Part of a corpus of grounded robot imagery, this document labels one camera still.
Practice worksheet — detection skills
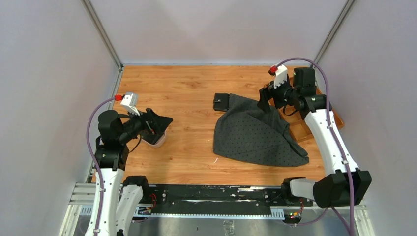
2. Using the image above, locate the dark grey dotted cloth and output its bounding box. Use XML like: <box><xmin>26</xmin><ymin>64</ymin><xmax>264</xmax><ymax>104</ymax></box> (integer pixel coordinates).
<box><xmin>213</xmin><ymin>94</ymin><xmax>310</xmax><ymax>167</ymax></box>

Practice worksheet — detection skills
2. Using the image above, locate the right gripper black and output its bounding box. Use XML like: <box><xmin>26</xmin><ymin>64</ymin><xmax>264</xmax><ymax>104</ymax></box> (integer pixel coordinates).
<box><xmin>257</xmin><ymin>74</ymin><xmax>299</xmax><ymax>114</ymax></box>

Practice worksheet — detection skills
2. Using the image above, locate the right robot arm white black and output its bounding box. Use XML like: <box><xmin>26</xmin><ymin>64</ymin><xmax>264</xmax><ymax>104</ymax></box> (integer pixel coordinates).
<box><xmin>258</xmin><ymin>65</ymin><xmax>372</xmax><ymax>208</ymax></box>

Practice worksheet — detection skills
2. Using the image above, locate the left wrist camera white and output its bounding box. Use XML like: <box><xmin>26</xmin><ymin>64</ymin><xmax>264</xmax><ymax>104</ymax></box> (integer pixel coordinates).
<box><xmin>120</xmin><ymin>92</ymin><xmax>141</xmax><ymax>116</ymax></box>

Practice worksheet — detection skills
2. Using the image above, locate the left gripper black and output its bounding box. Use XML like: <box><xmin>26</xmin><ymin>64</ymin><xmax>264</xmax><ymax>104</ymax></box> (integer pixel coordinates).
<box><xmin>119</xmin><ymin>105</ymin><xmax>172</xmax><ymax>143</ymax></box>

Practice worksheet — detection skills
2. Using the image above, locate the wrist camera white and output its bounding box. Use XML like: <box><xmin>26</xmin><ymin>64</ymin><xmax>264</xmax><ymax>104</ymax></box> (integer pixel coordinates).
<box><xmin>120</xmin><ymin>92</ymin><xmax>141</xmax><ymax>116</ymax></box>
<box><xmin>273</xmin><ymin>65</ymin><xmax>288</xmax><ymax>89</ymax></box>

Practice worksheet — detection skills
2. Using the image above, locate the brown wooden compartment tray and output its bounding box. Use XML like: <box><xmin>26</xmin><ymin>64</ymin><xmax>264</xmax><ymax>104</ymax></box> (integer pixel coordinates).
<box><xmin>268</xmin><ymin>87</ymin><xmax>344</xmax><ymax>143</ymax></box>

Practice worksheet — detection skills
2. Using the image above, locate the aluminium frame rail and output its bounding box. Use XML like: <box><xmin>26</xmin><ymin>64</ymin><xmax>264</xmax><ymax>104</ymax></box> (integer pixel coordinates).
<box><xmin>59</xmin><ymin>183</ymin><xmax>375</xmax><ymax>236</ymax></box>

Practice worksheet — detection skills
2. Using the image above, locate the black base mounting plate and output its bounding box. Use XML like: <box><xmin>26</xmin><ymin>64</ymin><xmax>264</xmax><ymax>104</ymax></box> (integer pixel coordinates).
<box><xmin>134</xmin><ymin>184</ymin><xmax>313</xmax><ymax>218</ymax></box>

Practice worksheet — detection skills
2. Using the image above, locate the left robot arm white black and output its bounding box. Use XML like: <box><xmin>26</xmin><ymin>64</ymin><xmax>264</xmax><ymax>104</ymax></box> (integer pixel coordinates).
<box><xmin>85</xmin><ymin>108</ymin><xmax>173</xmax><ymax>236</ymax></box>

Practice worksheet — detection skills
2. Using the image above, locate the pink oval tray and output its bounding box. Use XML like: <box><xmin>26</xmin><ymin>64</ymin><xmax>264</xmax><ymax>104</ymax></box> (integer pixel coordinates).
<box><xmin>142</xmin><ymin>132</ymin><xmax>167</xmax><ymax>148</ymax></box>

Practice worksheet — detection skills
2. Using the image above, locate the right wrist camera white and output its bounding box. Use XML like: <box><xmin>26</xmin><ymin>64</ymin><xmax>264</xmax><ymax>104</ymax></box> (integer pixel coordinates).
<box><xmin>273</xmin><ymin>65</ymin><xmax>288</xmax><ymax>89</ymax></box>

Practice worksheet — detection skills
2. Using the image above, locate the black leather card holder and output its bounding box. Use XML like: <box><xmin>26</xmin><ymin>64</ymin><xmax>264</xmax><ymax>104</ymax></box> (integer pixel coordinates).
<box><xmin>213</xmin><ymin>93</ymin><xmax>230</xmax><ymax>112</ymax></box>

